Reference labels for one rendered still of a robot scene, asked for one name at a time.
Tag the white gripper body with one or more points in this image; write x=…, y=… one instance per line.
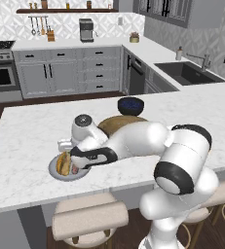
x=64, y=144

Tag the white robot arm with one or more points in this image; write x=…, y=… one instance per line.
x=140, y=139

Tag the tan hot dog bun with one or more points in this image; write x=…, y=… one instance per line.
x=63, y=163

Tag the pink sausage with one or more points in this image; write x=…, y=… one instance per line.
x=75, y=170

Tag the grey round plate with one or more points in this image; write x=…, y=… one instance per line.
x=54, y=170

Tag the brown round plate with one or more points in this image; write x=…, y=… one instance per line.
x=112, y=122

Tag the dark blue bowl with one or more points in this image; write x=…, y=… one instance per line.
x=131, y=105

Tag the grey base cupboard run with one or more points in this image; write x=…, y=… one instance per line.
x=68, y=71

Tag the cream padded stool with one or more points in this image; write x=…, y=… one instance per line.
x=222, y=194
x=88, y=217

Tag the steel oven with hob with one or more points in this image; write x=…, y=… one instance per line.
x=0, y=73

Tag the dark dishwasher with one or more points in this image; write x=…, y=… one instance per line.
x=136, y=76

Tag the wooden knife block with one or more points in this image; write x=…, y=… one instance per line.
x=51, y=35

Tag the grey cupboards under sink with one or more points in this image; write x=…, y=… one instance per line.
x=159, y=82

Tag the grey coffee machine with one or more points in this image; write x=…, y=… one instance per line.
x=86, y=30

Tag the small potted plant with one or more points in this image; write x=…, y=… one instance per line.
x=134, y=38

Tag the small orange jar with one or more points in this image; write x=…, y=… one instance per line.
x=67, y=5

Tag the dark sink basin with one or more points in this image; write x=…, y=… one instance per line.
x=187, y=73

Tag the small brown bottle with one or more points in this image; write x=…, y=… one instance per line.
x=30, y=5
x=35, y=5

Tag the dark brown jar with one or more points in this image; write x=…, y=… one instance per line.
x=89, y=4

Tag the white soap dispenser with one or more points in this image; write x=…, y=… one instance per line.
x=179, y=53

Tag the grey metal tap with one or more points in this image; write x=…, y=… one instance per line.
x=204, y=61

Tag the rail with hanging tools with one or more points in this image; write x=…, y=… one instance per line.
x=39, y=25

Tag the brown wall shelf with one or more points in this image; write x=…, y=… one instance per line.
x=65, y=10

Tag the white wall socket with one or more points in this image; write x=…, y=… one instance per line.
x=120, y=21

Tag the grey glass wall cupboards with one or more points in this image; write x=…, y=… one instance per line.
x=164, y=11

